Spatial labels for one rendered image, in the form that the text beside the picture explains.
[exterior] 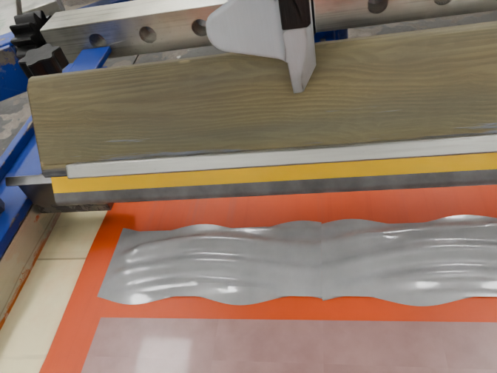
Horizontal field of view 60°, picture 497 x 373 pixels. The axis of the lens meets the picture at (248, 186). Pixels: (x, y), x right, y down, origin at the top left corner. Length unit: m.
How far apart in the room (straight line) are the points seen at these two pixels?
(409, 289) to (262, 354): 0.11
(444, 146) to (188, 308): 0.21
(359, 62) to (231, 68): 0.08
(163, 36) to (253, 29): 0.32
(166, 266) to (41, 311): 0.11
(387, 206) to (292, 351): 0.14
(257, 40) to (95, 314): 0.24
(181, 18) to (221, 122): 0.27
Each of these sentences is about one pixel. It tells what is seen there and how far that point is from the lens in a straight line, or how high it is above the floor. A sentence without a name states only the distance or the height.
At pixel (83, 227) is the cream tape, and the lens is 0.43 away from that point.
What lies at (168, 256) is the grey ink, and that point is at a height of 0.96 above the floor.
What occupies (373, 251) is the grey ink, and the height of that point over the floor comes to 0.96.
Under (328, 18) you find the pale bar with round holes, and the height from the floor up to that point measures 1.01.
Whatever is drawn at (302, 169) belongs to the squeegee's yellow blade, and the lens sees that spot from 0.30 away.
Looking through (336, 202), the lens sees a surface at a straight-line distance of 0.37.
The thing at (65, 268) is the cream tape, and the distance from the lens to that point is 0.41.
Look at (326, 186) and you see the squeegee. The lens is 0.30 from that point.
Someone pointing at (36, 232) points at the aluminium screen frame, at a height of 0.97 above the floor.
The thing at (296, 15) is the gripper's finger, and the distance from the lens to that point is 0.24.
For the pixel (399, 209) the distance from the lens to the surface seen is 0.37.
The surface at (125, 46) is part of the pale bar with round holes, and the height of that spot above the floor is 1.01.
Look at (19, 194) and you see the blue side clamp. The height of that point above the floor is 1.00.
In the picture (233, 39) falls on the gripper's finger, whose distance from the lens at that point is 0.26.
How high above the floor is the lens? 1.24
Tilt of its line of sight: 45 degrees down
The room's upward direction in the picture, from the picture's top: 15 degrees counter-clockwise
